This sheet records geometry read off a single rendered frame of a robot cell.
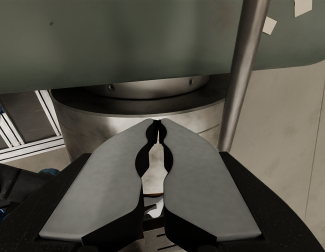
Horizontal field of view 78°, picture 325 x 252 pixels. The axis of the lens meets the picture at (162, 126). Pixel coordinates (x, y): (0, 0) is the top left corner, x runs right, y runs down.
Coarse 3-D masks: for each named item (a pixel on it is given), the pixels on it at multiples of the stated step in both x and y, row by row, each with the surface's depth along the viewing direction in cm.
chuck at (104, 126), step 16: (224, 80) 33; (64, 96) 28; (80, 96) 28; (96, 96) 28; (176, 96) 27; (192, 96) 27; (208, 96) 27; (224, 96) 27; (64, 112) 26; (80, 112) 24; (96, 112) 23; (112, 112) 23; (128, 112) 23; (144, 112) 23; (160, 112) 23; (176, 112) 23; (192, 112) 24; (208, 112) 25; (80, 128) 25; (96, 128) 24; (112, 128) 24; (192, 128) 25
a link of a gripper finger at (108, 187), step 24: (144, 120) 12; (120, 144) 10; (144, 144) 9; (96, 168) 8; (120, 168) 8; (144, 168) 10; (72, 192) 7; (96, 192) 7; (120, 192) 7; (72, 216) 6; (96, 216) 6; (120, 216) 6; (72, 240) 6; (96, 240) 6; (120, 240) 7
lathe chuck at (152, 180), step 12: (72, 132) 27; (204, 132) 26; (216, 132) 28; (72, 144) 29; (84, 144) 27; (96, 144) 26; (156, 144) 24; (216, 144) 29; (72, 156) 31; (156, 156) 25; (156, 168) 26; (144, 180) 27; (156, 180) 27; (144, 192) 28; (156, 192) 28
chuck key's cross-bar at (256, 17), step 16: (256, 0) 9; (240, 16) 10; (256, 16) 9; (240, 32) 10; (256, 32) 10; (240, 48) 11; (256, 48) 11; (240, 64) 11; (240, 80) 12; (240, 96) 13; (224, 112) 14; (224, 128) 15; (224, 144) 16
